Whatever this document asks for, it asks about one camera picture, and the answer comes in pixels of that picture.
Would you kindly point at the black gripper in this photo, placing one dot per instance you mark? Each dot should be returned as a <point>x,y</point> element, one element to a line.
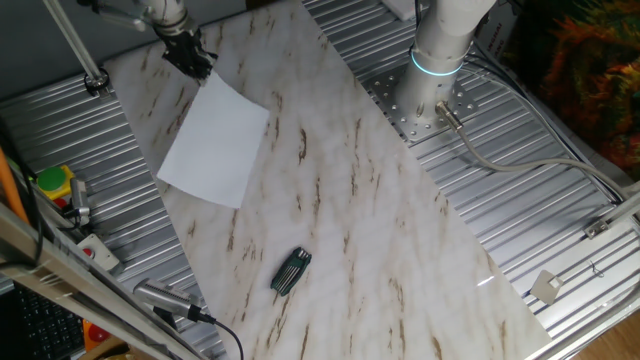
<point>182,47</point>

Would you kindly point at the orange box red button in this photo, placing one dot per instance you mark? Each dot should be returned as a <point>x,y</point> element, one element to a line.
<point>95,334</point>

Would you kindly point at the small metal corner bracket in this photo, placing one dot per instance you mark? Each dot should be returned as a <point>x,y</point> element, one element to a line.
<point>597,228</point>

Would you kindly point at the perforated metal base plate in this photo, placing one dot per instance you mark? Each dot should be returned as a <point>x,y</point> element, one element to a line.
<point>390,100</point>

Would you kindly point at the white box red print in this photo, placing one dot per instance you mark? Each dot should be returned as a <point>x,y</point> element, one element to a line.
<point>500,40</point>

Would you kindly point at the black keyboard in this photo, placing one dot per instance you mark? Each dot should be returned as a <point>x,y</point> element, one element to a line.
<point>45,330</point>

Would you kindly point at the green hex key set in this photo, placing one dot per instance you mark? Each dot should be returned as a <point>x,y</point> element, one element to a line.
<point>290,272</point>

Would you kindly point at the white paper sheet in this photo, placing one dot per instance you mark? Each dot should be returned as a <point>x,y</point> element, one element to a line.
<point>210,145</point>

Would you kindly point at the orange pole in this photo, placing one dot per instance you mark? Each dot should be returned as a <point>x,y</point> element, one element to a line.
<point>10,187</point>

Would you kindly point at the marble pattern table mat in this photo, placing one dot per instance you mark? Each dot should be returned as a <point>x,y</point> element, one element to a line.
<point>350,225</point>

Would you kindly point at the aluminium frame beam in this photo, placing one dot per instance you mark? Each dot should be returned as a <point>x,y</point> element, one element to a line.
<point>50,265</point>

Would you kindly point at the aluminium profile bar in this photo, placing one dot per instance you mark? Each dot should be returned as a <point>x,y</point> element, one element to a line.
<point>627,205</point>

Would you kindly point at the colourful patterned cloth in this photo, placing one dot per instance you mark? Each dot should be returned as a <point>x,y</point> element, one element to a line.
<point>590,75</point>

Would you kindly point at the grey box red button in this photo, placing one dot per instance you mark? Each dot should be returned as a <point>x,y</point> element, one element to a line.
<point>102,255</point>

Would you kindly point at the green button yellow box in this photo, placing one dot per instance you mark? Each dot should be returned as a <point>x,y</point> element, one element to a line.
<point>51,178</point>

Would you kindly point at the aluminium pole with black foot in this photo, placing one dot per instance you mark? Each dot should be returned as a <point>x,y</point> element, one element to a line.
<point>75,42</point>

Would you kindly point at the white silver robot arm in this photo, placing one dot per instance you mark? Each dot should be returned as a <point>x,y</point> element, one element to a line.
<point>435,50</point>

